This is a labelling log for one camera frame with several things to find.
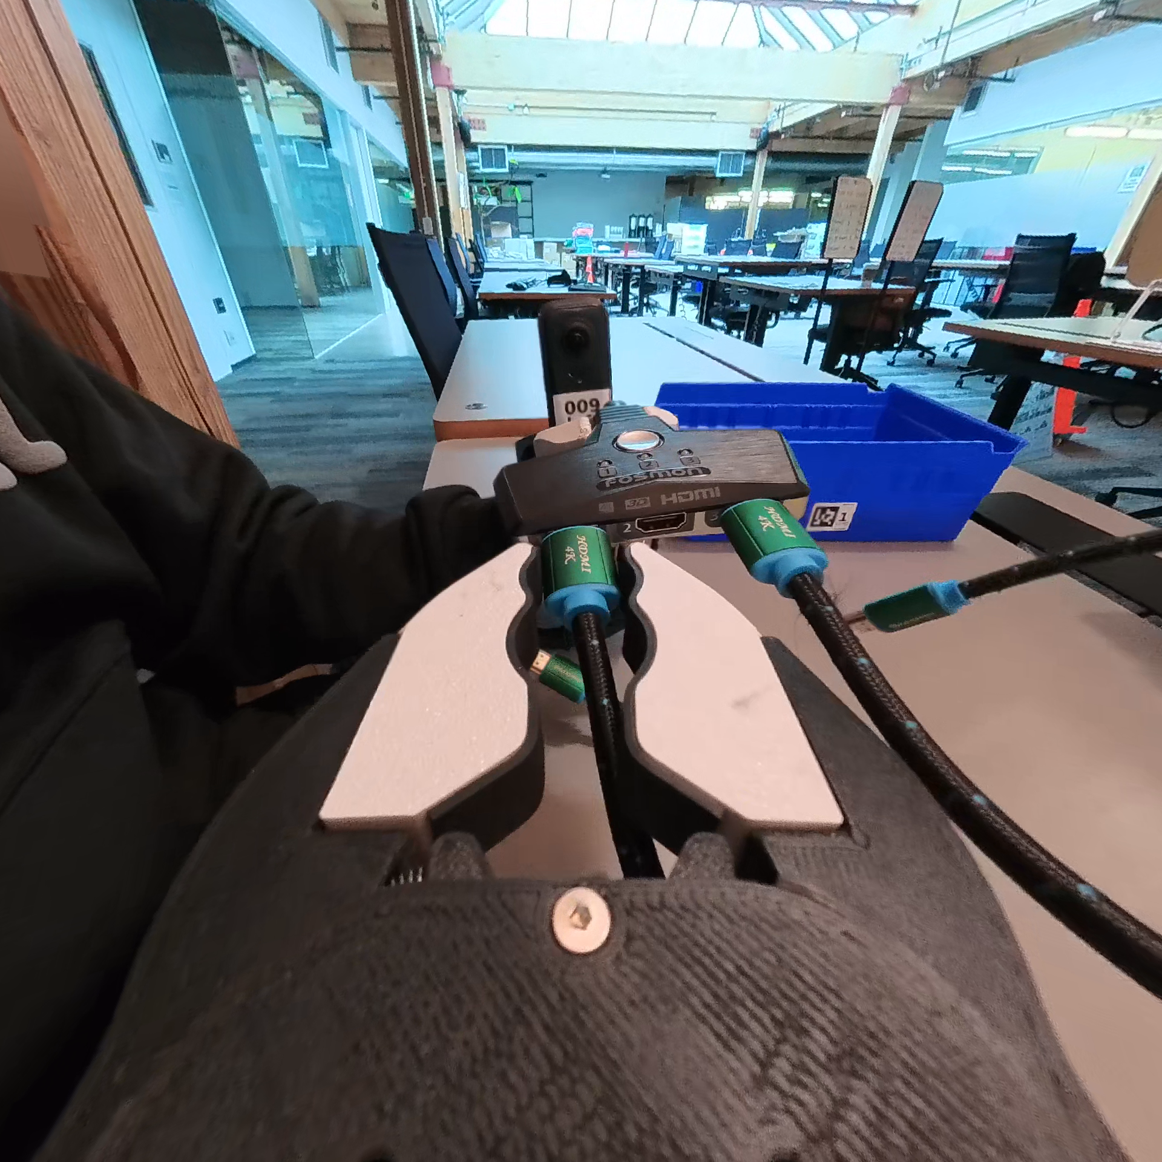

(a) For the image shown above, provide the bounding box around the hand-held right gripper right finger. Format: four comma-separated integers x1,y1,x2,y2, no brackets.
622,543,849,842

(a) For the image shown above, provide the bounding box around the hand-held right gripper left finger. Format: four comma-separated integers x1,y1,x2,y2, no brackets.
318,543,548,842

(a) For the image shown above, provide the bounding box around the black switch box with button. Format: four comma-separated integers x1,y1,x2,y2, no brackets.
492,424,810,548

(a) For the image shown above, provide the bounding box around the black braided cable green plug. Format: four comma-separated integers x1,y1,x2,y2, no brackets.
535,525,668,880
719,499,1162,1002

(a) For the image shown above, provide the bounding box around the blue plastic bin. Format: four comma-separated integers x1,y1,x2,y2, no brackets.
653,382,1029,544

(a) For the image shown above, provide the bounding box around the black office chair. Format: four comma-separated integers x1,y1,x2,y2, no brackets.
365,223,466,402
963,233,1079,388

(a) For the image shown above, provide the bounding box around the instruction board on pole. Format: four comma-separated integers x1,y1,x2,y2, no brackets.
885,181,945,265
822,175,874,262

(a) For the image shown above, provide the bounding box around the person's black hoodie torso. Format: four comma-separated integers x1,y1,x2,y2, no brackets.
0,291,274,1136

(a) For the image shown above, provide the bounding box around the wooden top office desk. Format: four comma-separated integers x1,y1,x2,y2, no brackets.
943,316,1162,428

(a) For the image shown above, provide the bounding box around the small green cable plug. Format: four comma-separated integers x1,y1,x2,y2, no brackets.
528,648,588,708

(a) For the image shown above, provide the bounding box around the dark framed wall sign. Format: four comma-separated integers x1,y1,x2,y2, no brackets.
77,41,152,210

